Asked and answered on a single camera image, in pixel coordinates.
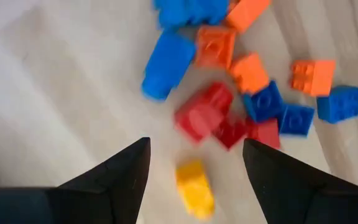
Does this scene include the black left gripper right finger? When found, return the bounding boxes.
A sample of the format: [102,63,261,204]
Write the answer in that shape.
[242,138,358,224]

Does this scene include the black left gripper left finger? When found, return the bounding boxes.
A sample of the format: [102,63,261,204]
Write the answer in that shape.
[0,138,151,224]

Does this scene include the small red building block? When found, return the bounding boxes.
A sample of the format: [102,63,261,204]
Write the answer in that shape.
[246,118,282,149]
[213,116,248,150]

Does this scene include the small blue building block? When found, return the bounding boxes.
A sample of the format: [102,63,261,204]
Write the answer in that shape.
[278,104,316,137]
[243,80,284,123]
[316,85,358,124]

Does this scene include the medium yellow building block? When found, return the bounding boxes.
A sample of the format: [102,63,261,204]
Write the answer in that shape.
[175,160,216,220]

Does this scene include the small orange building block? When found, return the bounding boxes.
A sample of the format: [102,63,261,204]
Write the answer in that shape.
[195,26,237,70]
[225,0,272,34]
[290,59,336,96]
[230,52,270,94]

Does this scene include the medium red building block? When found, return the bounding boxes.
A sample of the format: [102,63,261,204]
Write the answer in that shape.
[175,82,234,144]

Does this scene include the medium blue building block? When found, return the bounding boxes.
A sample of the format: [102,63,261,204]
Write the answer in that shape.
[152,0,229,30]
[140,29,197,102]

